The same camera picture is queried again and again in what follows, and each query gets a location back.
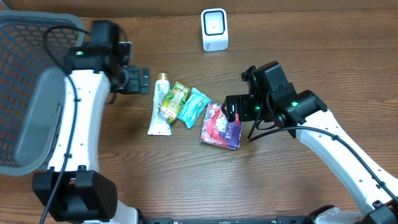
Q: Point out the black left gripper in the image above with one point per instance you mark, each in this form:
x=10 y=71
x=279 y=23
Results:
x=144 y=80

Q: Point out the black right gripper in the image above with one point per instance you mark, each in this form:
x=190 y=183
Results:
x=232 y=109

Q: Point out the red purple floral liner pack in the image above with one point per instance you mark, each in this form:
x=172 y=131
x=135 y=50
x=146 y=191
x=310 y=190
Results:
x=217 y=131

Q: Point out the green yellow drink carton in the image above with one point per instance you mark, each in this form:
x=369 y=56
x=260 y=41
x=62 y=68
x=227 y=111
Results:
x=173 y=102

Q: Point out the teal wipes packet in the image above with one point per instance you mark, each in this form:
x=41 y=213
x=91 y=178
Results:
x=193 y=107

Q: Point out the white tube gold cap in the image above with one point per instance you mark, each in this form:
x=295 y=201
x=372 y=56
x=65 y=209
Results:
x=158 y=125

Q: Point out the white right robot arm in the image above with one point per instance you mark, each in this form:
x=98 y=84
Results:
x=273 y=99

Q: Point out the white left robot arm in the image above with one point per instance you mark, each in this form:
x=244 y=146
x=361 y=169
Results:
x=72 y=189

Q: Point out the white barcode scanner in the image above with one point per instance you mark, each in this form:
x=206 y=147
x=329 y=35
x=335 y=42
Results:
x=214 y=29

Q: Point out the dark grey plastic basket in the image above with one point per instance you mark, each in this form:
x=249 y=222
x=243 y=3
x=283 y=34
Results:
x=32 y=91

